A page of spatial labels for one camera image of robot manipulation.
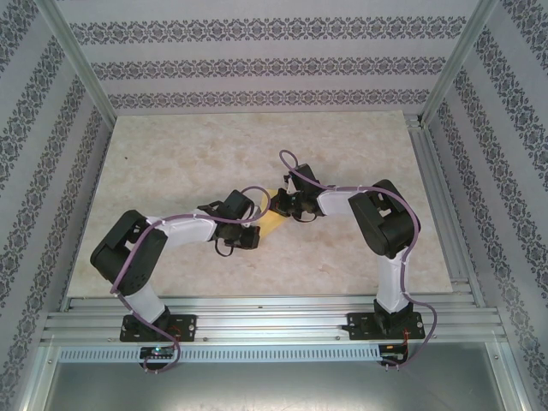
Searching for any yellow cloth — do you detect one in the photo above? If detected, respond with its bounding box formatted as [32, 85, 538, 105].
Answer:
[256, 188, 289, 240]

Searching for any slotted grey cable duct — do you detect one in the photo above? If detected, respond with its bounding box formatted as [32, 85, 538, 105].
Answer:
[57, 344, 384, 363]

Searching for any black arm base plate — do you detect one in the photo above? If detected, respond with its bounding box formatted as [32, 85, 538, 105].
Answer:
[121, 314, 198, 343]
[347, 311, 425, 342]

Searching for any small circuit board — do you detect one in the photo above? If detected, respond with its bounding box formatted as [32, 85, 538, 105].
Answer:
[379, 343, 408, 363]
[140, 346, 176, 360]

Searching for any grey metal sheet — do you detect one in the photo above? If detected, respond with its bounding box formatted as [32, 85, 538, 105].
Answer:
[42, 359, 519, 411]

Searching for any aluminium frame post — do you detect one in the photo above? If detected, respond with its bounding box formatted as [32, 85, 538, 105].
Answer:
[419, 0, 500, 128]
[35, 0, 119, 126]

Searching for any purple cable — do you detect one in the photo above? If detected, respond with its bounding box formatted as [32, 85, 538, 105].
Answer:
[278, 149, 438, 372]
[111, 186, 269, 377]

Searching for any aluminium side rail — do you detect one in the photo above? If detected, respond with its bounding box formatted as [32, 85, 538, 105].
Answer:
[404, 113, 487, 307]

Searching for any long aluminium mounting rail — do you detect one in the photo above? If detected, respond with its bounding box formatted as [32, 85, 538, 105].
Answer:
[39, 294, 510, 347]

